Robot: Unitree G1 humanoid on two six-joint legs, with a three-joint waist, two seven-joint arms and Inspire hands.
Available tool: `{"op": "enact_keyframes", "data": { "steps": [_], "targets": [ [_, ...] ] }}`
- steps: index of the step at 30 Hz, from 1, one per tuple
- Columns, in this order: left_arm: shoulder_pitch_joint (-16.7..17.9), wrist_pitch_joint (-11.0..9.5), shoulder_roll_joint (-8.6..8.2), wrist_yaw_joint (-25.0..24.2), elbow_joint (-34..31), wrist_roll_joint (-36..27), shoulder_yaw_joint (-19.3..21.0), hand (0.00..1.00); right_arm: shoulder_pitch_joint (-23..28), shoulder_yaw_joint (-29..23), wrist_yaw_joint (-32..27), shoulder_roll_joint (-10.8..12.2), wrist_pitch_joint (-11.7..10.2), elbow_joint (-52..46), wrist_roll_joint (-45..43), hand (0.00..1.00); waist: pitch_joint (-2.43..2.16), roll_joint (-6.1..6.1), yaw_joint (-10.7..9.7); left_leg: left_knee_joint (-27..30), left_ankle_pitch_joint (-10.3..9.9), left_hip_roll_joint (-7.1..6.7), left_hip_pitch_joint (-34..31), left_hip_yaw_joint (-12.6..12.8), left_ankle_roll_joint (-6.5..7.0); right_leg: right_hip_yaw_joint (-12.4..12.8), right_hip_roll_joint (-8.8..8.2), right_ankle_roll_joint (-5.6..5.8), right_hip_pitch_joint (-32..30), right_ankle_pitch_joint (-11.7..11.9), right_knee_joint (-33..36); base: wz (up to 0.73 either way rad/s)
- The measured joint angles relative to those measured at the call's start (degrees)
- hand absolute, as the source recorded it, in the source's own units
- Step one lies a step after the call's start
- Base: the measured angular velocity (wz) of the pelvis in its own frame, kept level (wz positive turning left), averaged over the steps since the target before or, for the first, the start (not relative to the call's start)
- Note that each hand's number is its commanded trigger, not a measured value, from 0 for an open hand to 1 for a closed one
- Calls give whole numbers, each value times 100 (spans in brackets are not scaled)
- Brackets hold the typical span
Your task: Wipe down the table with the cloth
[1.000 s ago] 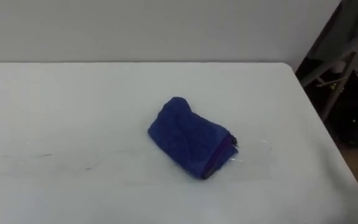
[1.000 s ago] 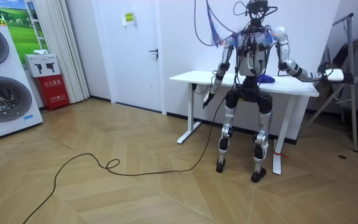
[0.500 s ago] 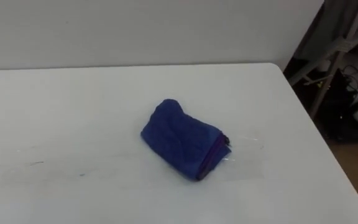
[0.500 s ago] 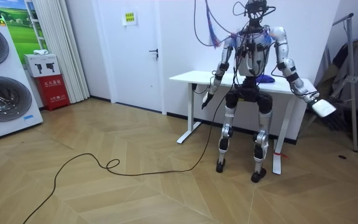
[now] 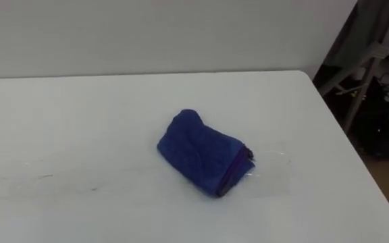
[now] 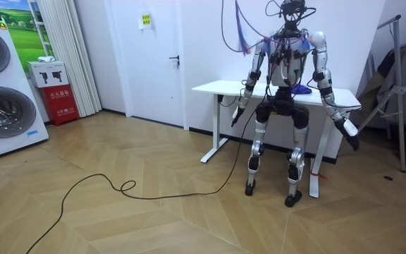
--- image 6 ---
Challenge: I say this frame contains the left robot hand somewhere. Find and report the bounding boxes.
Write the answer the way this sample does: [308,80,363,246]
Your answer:
[230,104,246,128]

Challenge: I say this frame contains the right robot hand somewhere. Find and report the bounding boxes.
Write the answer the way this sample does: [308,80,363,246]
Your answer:
[333,116,361,152]

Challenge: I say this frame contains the white desk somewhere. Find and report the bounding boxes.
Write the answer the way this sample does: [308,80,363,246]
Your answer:
[191,79,362,199]

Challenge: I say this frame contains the robot legs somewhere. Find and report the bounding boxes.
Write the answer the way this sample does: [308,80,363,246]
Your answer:
[244,99,311,208]

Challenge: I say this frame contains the grey metal clothes rack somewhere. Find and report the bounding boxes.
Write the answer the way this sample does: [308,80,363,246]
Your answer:
[357,14,406,174]

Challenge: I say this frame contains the robot body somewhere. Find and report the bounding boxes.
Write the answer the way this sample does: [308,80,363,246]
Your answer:
[259,0,317,107]

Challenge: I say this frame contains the blue cloth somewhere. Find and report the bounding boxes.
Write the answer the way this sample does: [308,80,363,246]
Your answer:
[290,84,313,96]

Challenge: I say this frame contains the white door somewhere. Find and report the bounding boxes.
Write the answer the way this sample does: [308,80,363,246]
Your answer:
[109,0,187,128]

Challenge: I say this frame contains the white and yellow door sign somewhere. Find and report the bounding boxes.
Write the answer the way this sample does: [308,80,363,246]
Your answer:
[138,13,154,31]

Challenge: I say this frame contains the red fire equipment cabinet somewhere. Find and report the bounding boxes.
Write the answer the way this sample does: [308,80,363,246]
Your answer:
[39,83,80,127]

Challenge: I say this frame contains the white curtain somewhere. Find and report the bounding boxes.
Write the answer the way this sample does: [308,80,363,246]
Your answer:
[35,0,103,119]

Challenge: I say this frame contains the white cardboard box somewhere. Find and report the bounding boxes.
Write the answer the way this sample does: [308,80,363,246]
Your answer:
[26,60,70,89]

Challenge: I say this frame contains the white washing machine tower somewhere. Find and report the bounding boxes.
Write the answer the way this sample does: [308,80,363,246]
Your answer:
[0,13,50,163]

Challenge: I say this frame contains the cable bundle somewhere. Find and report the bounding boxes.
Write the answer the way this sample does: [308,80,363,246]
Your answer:
[220,0,282,56]

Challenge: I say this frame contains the black door handle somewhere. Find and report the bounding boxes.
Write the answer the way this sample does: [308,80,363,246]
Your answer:
[168,54,181,70]

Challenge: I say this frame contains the black floor cable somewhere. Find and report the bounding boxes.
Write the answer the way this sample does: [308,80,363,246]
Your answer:
[25,105,260,254]

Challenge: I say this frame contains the green landscape wall poster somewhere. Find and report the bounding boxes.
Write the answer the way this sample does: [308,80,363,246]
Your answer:
[0,0,54,73]

